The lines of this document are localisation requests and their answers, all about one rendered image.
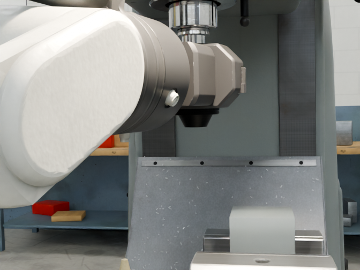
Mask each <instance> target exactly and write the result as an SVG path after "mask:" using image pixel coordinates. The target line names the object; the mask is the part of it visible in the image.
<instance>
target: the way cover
mask: <svg viewBox="0 0 360 270"><path fill-rule="evenodd" d="M289 157H291V158H289ZM170 159H171V160H170ZM145 163H146V164H145ZM162 164H163V165H162ZM245 166H246V167H245ZM147 168H148V169H147ZM146 169H147V170H146ZM266 169H267V170H268V171H267V170H266ZM162 170H163V171H162ZM247 170H250V171H247ZM167 171H168V172H167ZM297 171H298V172H297ZM303 171H305V172H303ZM156 175H158V176H156ZM172 175H173V177H172ZM261 176H262V177H261ZM166 178H168V179H166ZM312 178H314V179H312ZM316 179H319V180H316ZM312 181H315V183H314V182H312ZM179 182H180V184H179ZM206 182H208V183H206ZM146 184H147V185H146ZM281 185H282V187H281ZM197 187H198V188H199V189H198V188H197ZM159 188H160V189H159ZM222 188H223V189H222ZM312 189H313V190H314V191H312ZM164 192H165V193H166V194H165V193H164ZM146 195H147V196H148V197H146ZM250 196H251V197H250ZM276 196H277V198H276ZM281 196H282V197H283V198H281ZM291 200H292V201H291ZM280 202H281V203H280ZM266 203H267V204H266ZM161 205H162V207H161ZM194 205H196V206H194ZM169 206H171V207H170V209H169V208H168V207H169ZM233 206H274V207H292V211H293V214H294V217H295V230H304V229H305V230H320V231H321V234H322V236H323V238H324V255H328V246H327V230H326V212H325V195H324V177H323V159H322V156H215V157H137V165H136V175H135V182H134V192H133V202H132V213H131V223H130V233H129V241H128V245H127V250H126V255H125V259H128V262H129V266H130V270H133V269H134V270H176V269H177V270H190V264H191V261H192V259H193V257H194V255H195V253H196V252H198V251H201V252H203V250H202V249H203V236H204V233H205V231H206V229H207V228H214V229H229V217H230V213H231V210H232V207H233ZM157 208H158V209H157ZM160 208H161V209H160ZM162 208H164V209H162ZM156 209H157V210H156ZM310 210H312V211H310ZM156 212H157V213H158V214H157V213H156ZM141 218H142V219H141ZM163 219H165V220H163ZM187 226H188V227H187ZM177 227H178V228H177ZM184 227H185V228H184ZM183 228H184V229H183ZM177 231H179V232H177ZM158 234H159V235H158ZM174 236H176V237H174ZM197 236H198V238H197ZM142 239H144V240H142ZM168 240H169V241H168ZM170 242H171V243H170ZM180 242H181V243H182V245H181V244H180ZM144 243H145V244H144ZM144 251H145V252H144ZM154 251H155V252H154ZM161 251H163V252H161ZM166 252H167V253H166ZM138 254H140V255H138ZM134 257H136V258H134ZM132 259H133V260H134V261H132ZM138 259H140V260H138ZM176 262H178V263H176ZM149 264H150V265H149ZM174 264H175V265H174ZM145 265H146V266H145ZM143 267H144V268H143ZM171 267H172V269H171ZM175 268H176V269H175Z"/></svg>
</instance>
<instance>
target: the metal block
mask: <svg viewBox="0 0 360 270"><path fill-rule="evenodd" d="M229 232H230V252H241V253H281V254H295V217H294V214H293V210H292V207H274V206H233V207H232V210H231V213H230V217H229Z"/></svg>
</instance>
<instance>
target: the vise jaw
mask: <svg viewBox="0 0 360 270"><path fill-rule="evenodd" d="M190 270H338V268H337V266H336V264H335V262H334V260H333V258H332V256H331V255H322V254H281V253H241V252H201V251H198V252H196V253H195V255H194V257H193V259H192V261H191V264H190Z"/></svg>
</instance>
